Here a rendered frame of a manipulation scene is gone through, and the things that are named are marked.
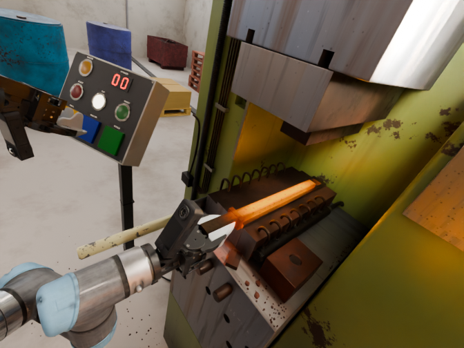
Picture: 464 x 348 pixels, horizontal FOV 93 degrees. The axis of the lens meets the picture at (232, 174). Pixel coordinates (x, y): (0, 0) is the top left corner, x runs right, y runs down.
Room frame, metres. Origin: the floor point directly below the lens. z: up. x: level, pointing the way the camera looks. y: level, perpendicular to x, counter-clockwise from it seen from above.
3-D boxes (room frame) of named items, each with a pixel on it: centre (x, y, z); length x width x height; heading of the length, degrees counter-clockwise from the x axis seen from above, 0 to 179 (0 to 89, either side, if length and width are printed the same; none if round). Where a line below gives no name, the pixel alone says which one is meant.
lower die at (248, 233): (0.58, -0.16, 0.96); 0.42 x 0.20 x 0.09; 139
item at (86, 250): (0.58, 0.29, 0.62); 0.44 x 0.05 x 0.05; 139
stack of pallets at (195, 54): (5.25, 0.98, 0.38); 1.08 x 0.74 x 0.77; 44
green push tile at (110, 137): (0.58, 0.39, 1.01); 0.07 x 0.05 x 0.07; 74
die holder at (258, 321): (0.55, -0.21, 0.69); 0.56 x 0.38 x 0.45; 139
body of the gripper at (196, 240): (0.28, 0.07, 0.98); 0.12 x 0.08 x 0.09; 139
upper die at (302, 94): (0.58, -0.16, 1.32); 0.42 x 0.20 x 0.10; 139
